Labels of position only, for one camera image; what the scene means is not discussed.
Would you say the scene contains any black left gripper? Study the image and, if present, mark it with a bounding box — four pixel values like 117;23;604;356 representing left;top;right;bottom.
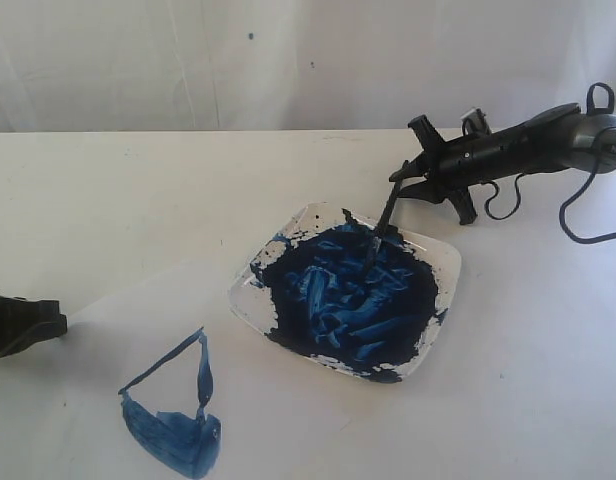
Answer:
0;295;67;358

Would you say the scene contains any clear plate with blue paint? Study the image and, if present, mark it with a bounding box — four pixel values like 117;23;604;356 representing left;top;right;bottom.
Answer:
228;203;462;384

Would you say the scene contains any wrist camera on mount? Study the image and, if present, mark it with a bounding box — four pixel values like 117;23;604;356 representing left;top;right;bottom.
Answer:
460;107;492;136

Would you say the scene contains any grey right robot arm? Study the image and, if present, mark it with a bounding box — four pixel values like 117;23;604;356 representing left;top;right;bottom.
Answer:
389;103;616;225

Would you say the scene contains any white paper sheet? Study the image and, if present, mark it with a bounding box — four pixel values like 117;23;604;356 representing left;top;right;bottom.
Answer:
38;262;350;479

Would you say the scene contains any black cable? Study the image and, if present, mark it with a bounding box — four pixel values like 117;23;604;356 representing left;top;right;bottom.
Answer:
482;82;616;246

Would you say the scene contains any black paintbrush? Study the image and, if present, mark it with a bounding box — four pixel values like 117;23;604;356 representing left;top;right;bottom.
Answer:
360;177;405;274

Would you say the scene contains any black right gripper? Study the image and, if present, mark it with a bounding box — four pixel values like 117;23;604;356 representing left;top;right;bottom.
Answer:
389;103;582;225

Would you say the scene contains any white backdrop cloth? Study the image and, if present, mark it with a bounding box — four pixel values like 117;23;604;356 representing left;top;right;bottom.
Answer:
0;1;616;132

